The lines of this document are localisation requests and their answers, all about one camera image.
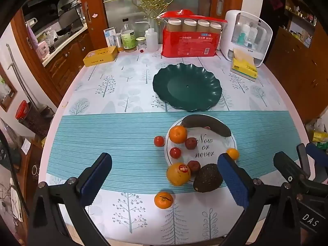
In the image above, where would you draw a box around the large orange with sticker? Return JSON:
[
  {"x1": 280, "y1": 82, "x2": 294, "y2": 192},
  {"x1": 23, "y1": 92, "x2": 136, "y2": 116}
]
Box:
[{"x1": 166, "y1": 162, "x2": 191, "y2": 186}]

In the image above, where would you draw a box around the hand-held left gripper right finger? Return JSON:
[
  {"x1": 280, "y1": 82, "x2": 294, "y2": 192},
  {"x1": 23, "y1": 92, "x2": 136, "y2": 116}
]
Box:
[{"x1": 217, "y1": 153, "x2": 301, "y2": 246}]

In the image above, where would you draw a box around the red lid jar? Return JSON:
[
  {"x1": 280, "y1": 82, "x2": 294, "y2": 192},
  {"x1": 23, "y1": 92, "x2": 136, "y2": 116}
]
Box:
[{"x1": 15, "y1": 100, "x2": 50, "y2": 137}]

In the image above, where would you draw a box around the white squeeze bottle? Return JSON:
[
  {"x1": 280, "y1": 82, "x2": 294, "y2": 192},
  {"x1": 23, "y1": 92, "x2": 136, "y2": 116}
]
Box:
[{"x1": 145, "y1": 28, "x2": 158, "y2": 52}]

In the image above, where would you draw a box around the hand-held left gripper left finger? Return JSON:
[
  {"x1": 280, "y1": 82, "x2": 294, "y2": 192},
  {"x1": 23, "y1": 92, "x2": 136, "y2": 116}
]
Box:
[{"x1": 27, "y1": 152, "x2": 113, "y2": 246}]

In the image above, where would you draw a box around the mandarin with stem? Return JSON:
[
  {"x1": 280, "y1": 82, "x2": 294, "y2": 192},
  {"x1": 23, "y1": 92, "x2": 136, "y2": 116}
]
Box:
[{"x1": 154, "y1": 191, "x2": 174, "y2": 209}]

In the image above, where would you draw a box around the dark green scalloped plate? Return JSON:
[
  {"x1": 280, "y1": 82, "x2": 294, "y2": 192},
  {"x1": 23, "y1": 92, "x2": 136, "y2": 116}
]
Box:
[{"x1": 153, "y1": 63, "x2": 222, "y2": 112}]

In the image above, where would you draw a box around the yellow plastic bag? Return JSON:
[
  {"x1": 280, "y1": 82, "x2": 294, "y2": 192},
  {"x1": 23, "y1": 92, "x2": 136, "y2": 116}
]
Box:
[{"x1": 306, "y1": 119, "x2": 328, "y2": 149}]

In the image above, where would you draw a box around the pink box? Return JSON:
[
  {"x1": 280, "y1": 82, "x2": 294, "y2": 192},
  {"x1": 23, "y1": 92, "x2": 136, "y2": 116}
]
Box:
[{"x1": 37, "y1": 42, "x2": 50, "y2": 60}]

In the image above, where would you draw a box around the yellow tissue pack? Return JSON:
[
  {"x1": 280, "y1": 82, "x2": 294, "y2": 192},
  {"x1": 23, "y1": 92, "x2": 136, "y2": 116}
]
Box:
[{"x1": 231, "y1": 48, "x2": 258, "y2": 79}]

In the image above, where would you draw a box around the yellow tin box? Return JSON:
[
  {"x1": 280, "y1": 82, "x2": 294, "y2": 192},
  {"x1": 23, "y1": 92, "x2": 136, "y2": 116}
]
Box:
[{"x1": 83, "y1": 47, "x2": 118, "y2": 67}]

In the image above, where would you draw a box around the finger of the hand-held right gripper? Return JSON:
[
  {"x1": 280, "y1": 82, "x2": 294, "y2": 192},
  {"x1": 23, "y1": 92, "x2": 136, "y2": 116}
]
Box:
[
  {"x1": 297, "y1": 143, "x2": 328, "y2": 183},
  {"x1": 273, "y1": 151, "x2": 328, "y2": 198}
]

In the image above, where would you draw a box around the dark overripe banana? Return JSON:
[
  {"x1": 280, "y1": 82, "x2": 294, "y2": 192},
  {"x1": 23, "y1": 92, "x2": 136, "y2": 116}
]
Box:
[{"x1": 181, "y1": 114, "x2": 232, "y2": 137}]

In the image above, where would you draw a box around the dark avocado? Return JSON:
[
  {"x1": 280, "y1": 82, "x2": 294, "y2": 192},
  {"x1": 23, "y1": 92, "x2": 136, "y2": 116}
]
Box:
[{"x1": 193, "y1": 163, "x2": 223, "y2": 193}]

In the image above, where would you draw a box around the silver tin can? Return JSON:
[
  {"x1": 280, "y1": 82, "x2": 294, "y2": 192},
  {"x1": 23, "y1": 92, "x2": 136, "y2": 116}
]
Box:
[{"x1": 113, "y1": 33, "x2": 123, "y2": 53}]

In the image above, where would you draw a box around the white appliance with clear door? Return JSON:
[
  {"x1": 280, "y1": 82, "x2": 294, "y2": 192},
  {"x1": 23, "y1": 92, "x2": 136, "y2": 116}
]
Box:
[{"x1": 220, "y1": 10, "x2": 273, "y2": 68}]

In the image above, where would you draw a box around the dark wooden sideboard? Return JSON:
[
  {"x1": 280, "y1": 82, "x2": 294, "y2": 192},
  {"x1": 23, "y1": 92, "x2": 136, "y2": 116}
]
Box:
[{"x1": 264, "y1": 18, "x2": 328, "y2": 123}]

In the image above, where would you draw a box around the red paper cup package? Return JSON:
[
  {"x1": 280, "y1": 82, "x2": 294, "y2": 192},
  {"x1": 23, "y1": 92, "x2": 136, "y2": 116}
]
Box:
[{"x1": 157, "y1": 9, "x2": 228, "y2": 57}]

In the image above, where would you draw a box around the smooth mandarin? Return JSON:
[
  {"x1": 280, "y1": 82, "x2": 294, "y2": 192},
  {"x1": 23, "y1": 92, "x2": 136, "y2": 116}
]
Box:
[{"x1": 169, "y1": 125, "x2": 188, "y2": 144}]

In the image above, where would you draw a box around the small orange kumquat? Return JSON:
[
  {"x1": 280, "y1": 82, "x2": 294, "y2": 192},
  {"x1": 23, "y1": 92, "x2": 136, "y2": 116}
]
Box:
[{"x1": 227, "y1": 148, "x2": 240, "y2": 161}]

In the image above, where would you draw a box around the glass bottle green label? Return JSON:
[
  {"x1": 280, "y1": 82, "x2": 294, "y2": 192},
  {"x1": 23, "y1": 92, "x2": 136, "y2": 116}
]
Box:
[{"x1": 120, "y1": 18, "x2": 137, "y2": 52}]

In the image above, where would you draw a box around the white and blue carton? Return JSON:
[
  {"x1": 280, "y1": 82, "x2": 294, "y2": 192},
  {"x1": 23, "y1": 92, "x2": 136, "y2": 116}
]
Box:
[{"x1": 104, "y1": 27, "x2": 117, "y2": 48}]

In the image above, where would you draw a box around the white printed plate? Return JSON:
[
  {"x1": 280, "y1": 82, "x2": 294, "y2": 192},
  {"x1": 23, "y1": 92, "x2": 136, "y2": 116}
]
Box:
[{"x1": 164, "y1": 115, "x2": 237, "y2": 183}]

